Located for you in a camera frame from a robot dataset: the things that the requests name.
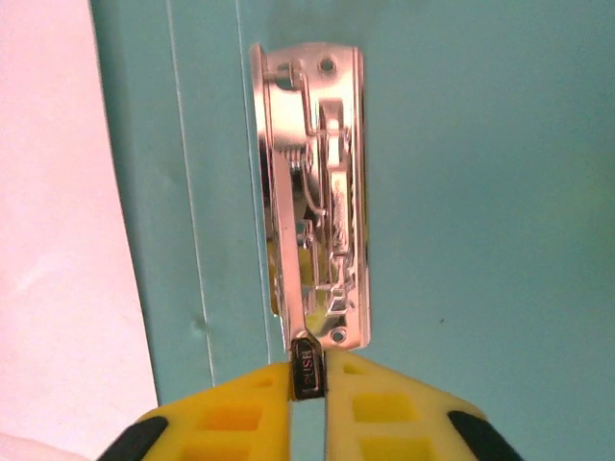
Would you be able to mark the green file folder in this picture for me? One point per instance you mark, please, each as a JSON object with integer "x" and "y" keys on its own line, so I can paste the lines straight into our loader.
{"x": 480, "y": 192}

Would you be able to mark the silver metal folder clip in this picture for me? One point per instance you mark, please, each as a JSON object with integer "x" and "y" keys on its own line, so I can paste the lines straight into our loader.
{"x": 336, "y": 96}

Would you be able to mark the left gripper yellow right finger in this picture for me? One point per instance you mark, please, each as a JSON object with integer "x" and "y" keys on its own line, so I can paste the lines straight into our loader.
{"x": 384, "y": 418}

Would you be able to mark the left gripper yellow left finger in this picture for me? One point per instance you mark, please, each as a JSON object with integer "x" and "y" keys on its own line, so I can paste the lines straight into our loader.
{"x": 230, "y": 422}

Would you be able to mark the white paper sheet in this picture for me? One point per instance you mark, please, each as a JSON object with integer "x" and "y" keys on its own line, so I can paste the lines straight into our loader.
{"x": 57, "y": 192}

